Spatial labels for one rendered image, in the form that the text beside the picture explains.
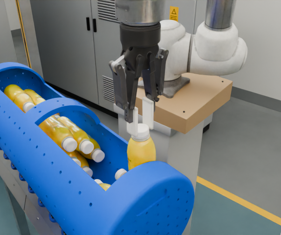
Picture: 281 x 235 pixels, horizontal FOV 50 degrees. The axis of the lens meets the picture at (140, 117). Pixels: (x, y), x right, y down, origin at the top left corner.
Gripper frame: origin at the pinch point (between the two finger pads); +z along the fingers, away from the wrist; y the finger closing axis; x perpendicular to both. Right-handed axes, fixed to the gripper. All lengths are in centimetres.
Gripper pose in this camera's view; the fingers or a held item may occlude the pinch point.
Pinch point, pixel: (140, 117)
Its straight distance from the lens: 64.9
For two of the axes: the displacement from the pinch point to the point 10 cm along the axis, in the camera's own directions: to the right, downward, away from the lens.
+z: 0.0, 8.5, 5.2
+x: 6.5, 3.9, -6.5
